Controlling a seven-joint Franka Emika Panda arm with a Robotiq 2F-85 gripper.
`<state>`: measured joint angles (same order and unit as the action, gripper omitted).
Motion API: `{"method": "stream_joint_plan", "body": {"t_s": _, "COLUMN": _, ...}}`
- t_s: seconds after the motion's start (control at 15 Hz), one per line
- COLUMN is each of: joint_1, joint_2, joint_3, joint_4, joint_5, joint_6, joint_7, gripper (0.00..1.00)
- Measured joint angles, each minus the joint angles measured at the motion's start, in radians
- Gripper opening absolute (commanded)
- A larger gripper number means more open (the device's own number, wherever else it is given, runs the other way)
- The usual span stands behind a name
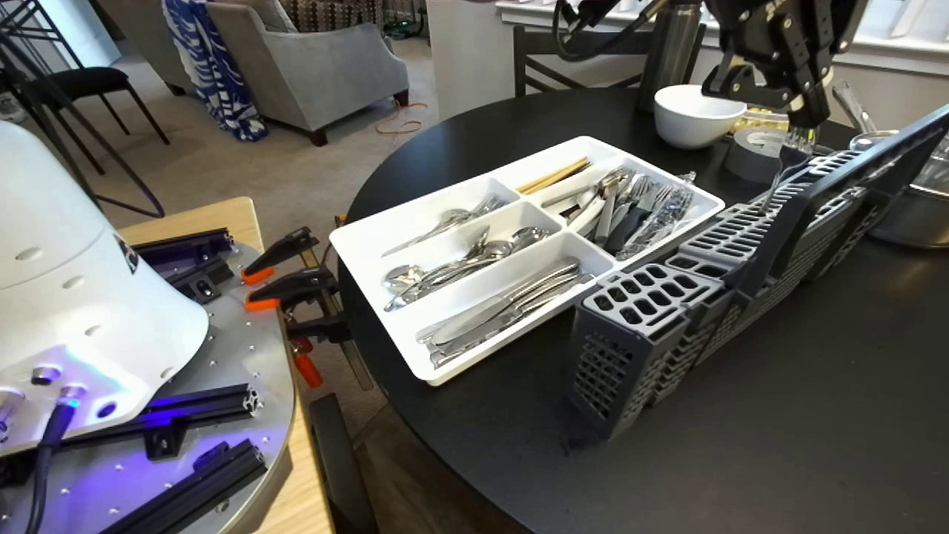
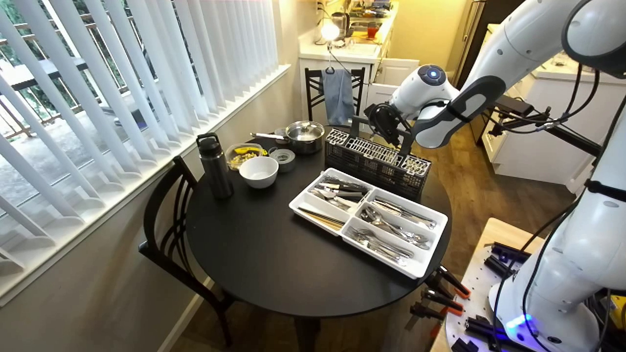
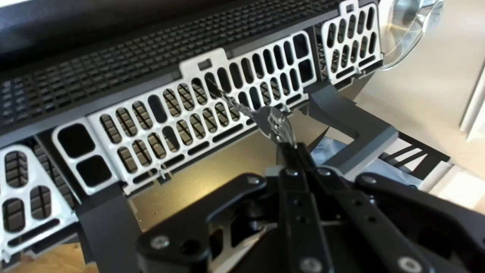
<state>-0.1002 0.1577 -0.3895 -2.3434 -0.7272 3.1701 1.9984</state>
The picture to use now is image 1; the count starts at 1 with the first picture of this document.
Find black metal frame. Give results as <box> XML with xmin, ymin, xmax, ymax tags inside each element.
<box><xmin>0</xmin><ymin>0</ymin><xmax>167</xmax><ymax>220</ymax></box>

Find black dining chair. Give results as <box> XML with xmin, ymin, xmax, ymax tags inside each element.
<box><xmin>512</xmin><ymin>24</ymin><xmax>707</xmax><ymax>98</ymax></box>

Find yellow packet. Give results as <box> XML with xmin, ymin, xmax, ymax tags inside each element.
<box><xmin>733</xmin><ymin>107</ymin><xmax>791</xmax><ymax>134</ymax></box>

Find steel thermos bottle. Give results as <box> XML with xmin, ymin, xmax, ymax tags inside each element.
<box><xmin>637</xmin><ymin>0</ymin><xmax>704</xmax><ymax>114</ymax></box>

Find metal pot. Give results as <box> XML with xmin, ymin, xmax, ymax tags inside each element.
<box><xmin>848</xmin><ymin>130</ymin><xmax>949</xmax><ymax>250</ymax></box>

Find grey armchair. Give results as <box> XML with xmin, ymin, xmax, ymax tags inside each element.
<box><xmin>205</xmin><ymin>0</ymin><xmax>411</xmax><ymax>148</ymax></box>

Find heap of metal forks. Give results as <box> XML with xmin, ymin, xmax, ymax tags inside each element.
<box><xmin>381</xmin><ymin>194</ymin><xmax>509</xmax><ymax>259</ymax></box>

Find bundle of wooden chopsticks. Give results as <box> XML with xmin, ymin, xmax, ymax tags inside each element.
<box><xmin>516</xmin><ymin>157</ymin><xmax>592</xmax><ymax>196</ymax></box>

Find black cable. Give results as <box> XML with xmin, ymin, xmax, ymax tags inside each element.
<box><xmin>24</xmin><ymin>399</ymin><xmax>80</xmax><ymax>534</ymax></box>

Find grey dishwasher cutlery basket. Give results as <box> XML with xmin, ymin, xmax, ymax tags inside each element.
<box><xmin>566</xmin><ymin>104</ymin><xmax>949</xmax><ymax>447</ymax></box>

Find blue and white blanket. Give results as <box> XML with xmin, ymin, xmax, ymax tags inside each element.
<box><xmin>161</xmin><ymin>0</ymin><xmax>270</xmax><ymax>142</ymax></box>

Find orange cable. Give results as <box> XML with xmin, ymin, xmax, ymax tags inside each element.
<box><xmin>374</xmin><ymin>99</ymin><xmax>430</xmax><ymax>136</ymax></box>

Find white bowl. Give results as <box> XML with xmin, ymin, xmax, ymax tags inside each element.
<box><xmin>653</xmin><ymin>84</ymin><xmax>748</xmax><ymax>151</ymax></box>

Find black and orange clamp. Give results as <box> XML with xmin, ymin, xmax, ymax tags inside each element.
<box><xmin>239</xmin><ymin>225</ymin><xmax>321</xmax><ymax>287</ymax></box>
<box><xmin>285</xmin><ymin>310</ymin><xmax>354</xmax><ymax>391</ymax></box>
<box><xmin>244</xmin><ymin>266</ymin><xmax>340</xmax><ymax>313</ymax></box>

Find heap of metal spoons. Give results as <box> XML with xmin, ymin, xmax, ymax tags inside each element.
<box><xmin>382</xmin><ymin>225</ymin><xmax>552</xmax><ymax>313</ymax></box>

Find black padded chair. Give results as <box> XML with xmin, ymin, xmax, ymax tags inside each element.
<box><xmin>27</xmin><ymin>65</ymin><xmax>171</xmax><ymax>177</ymax></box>

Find heap of metal knives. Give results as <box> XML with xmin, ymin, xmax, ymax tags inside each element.
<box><xmin>414</xmin><ymin>257</ymin><xmax>595</xmax><ymax>370</ymax></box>

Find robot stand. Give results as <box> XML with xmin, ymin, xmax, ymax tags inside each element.
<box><xmin>0</xmin><ymin>197</ymin><xmax>336</xmax><ymax>534</ymax></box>

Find white cutlery tray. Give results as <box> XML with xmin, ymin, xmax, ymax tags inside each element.
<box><xmin>328</xmin><ymin>135</ymin><xmax>727</xmax><ymax>387</ymax></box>

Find roll of grey tape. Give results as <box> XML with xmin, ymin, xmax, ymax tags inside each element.
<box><xmin>724</xmin><ymin>125</ymin><xmax>791</xmax><ymax>185</ymax></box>

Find heap of mixed cutlery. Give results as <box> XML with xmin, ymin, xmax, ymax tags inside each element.
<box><xmin>540</xmin><ymin>166</ymin><xmax>698</xmax><ymax>262</ymax></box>

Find metal tongs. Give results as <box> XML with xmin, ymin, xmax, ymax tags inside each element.
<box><xmin>831</xmin><ymin>81</ymin><xmax>880</xmax><ymax>135</ymax></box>

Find clear plastic fork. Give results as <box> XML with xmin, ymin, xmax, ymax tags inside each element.
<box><xmin>759</xmin><ymin>125</ymin><xmax>821</xmax><ymax>214</ymax></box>

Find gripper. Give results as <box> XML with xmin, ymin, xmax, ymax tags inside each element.
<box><xmin>701</xmin><ymin>0</ymin><xmax>870</xmax><ymax>129</ymax></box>

